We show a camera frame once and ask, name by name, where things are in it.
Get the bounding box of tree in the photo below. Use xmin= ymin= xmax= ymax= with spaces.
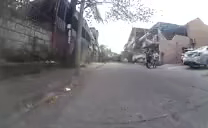
xmin=70 ymin=0 xmax=156 ymax=76

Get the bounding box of pale building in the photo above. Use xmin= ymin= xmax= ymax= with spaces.
xmin=122 ymin=27 xmax=153 ymax=64

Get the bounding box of grey asphalt road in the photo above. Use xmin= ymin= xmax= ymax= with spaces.
xmin=5 ymin=61 xmax=208 ymax=128

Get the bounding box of motorcycle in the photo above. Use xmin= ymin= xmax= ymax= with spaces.
xmin=144 ymin=54 xmax=160 ymax=70

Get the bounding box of dark red building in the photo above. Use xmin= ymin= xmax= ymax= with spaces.
xmin=28 ymin=0 xmax=100 ymax=65

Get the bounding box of person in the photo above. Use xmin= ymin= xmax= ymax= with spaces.
xmin=143 ymin=45 xmax=160 ymax=64

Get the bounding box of beige building with blue roof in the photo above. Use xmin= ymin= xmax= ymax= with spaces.
xmin=148 ymin=17 xmax=208 ymax=65

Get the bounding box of dirt verge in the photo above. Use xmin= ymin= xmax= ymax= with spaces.
xmin=0 ymin=61 xmax=105 ymax=128

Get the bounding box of silver car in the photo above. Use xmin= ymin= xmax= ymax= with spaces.
xmin=181 ymin=45 xmax=208 ymax=70

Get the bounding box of grey stone wall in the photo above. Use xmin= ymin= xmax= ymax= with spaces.
xmin=0 ymin=14 xmax=55 ymax=64

